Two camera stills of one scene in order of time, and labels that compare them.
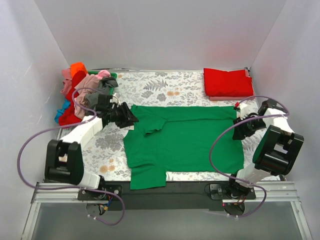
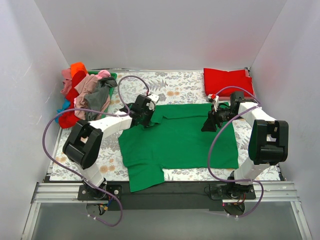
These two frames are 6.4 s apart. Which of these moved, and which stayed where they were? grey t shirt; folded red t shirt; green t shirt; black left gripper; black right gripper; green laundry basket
Moved: black left gripper; black right gripper
Stayed: grey t shirt; folded red t shirt; green t shirt; green laundry basket
